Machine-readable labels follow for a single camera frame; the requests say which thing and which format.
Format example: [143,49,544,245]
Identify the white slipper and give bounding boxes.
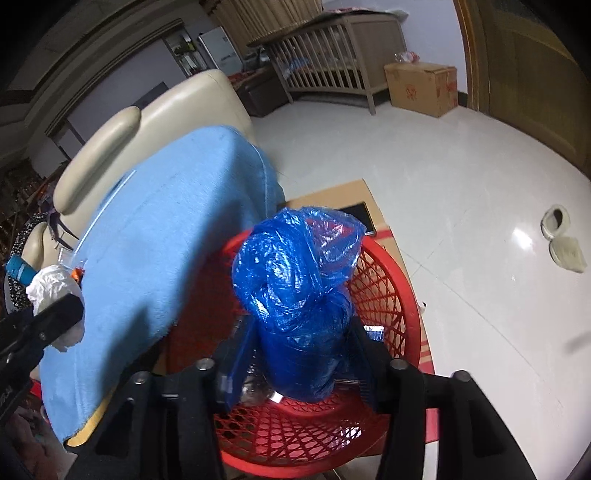
[540,204,587,274]

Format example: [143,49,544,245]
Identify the wooden baby crib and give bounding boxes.
[250,9,407,115]

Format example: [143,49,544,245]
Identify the cream leather sofa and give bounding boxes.
[20,68,257,273]

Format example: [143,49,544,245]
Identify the wooden door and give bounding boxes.
[454,1,590,176]

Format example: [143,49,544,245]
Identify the blue plastic bag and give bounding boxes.
[231,207,366,403]

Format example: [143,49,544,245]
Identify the white refrigerator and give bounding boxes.
[198,26,243,77]

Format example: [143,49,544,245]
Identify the brown cardboard box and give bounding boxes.
[384,62,459,118]

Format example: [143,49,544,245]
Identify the white plastic bag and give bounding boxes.
[25,263,86,354]

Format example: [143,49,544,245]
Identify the dark clothes on sofa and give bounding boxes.
[3,183,79,314]

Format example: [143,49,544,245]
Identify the flat cardboard sheet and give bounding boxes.
[286,180,435,374]

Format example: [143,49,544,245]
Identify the blue thermos bottle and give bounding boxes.
[6,255,37,287]

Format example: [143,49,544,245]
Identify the blue table cloth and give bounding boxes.
[40,126,284,441]

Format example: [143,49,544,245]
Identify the red plastic mesh basket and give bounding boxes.
[165,226,434,478]

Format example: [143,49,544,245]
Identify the beige curtain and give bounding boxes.
[199,0,324,45]

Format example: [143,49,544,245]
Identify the white thin rod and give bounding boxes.
[74,169,136,255]

